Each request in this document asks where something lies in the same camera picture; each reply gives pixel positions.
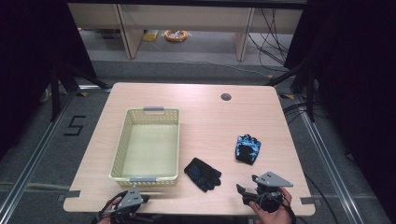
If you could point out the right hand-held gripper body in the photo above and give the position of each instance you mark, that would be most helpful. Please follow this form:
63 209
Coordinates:
271 183

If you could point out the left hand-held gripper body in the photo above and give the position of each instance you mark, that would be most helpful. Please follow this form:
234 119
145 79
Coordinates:
130 199

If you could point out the blue and black fingerless glove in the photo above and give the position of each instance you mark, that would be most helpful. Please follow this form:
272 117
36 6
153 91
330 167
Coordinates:
247 152

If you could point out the pale yellow plastic basket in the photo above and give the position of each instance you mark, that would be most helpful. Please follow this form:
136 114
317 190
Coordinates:
149 146

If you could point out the person's left hand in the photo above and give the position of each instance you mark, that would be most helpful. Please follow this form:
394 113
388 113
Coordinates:
113 203

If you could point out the person's right hand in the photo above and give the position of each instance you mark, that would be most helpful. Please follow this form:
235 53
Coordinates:
277 216

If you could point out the yellow black floor tape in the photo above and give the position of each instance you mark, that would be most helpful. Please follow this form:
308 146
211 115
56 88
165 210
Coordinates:
287 96
82 93

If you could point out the black metal stand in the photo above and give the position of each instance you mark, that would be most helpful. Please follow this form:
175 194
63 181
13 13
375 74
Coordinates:
309 93
56 93

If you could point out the dark curtain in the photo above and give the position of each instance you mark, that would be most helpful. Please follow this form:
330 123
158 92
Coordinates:
28 62
358 77

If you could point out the yellow packet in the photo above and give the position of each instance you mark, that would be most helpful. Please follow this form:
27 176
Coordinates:
150 36

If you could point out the aluminium floor rail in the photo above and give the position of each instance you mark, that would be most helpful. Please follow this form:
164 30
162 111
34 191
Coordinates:
330 161
34 155

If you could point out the white desk frame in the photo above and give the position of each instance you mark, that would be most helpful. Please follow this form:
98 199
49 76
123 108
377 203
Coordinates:
186 21

